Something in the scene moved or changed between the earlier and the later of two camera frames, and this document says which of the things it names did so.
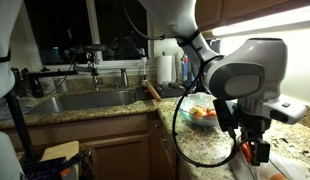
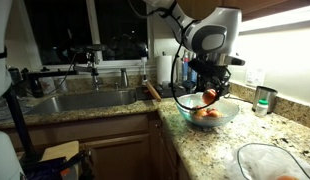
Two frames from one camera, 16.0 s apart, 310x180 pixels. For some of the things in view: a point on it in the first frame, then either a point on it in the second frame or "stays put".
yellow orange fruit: x=278 y=176 -> x=287 y=177
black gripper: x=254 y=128 -> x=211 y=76
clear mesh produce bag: x=294 y=168 stays put
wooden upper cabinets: x=218 y=14 stays put
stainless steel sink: x=64 y=101 stays put
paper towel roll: x=164 y=69 stays put
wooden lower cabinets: x=136 y=148 stays put
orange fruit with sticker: x=247 y=151 -> x=209 y=96
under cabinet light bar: x=270 y=22 stays put
